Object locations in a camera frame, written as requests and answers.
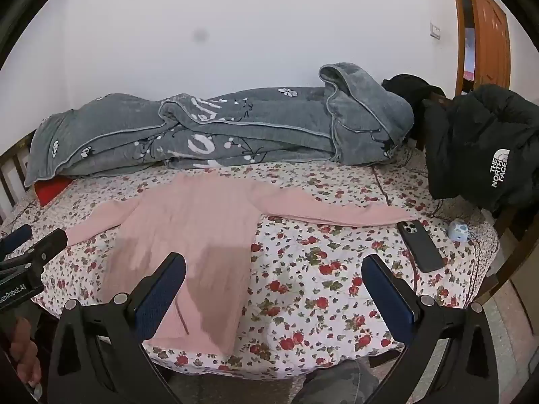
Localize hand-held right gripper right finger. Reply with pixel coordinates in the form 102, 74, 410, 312
361, 254, 500, 404

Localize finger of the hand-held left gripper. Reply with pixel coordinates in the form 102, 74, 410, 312
0, 224, 34, 255
0, 228, 68, 276

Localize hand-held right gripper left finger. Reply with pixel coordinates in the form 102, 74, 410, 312
47, 252, 187, 404

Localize pink knit sweater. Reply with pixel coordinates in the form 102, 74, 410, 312
63, 175, 418, 354

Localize person's left hand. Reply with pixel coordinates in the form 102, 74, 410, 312
9, 317, 43, 388

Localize red pillow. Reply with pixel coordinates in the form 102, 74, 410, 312
34, 177, 74, 208

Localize dark smartphone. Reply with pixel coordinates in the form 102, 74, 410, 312
397, 220, 445, 274

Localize wooden bed headboard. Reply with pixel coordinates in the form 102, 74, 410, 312
0, 130, 38, 222

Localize floral bed sheet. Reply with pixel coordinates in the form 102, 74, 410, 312
0, 158, 500, 377

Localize small blue white gadget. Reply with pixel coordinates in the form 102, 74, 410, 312
447, 219, 471, 243

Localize grey printed blanket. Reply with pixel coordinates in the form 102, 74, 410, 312
24, 63, 415, 188

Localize black puffer jacket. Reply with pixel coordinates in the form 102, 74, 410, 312
422, 84, 539, 215

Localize black cloth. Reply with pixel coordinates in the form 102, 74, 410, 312
381, 73, 446, 140

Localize wooden door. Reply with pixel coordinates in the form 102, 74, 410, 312
448, 0, 512, 95

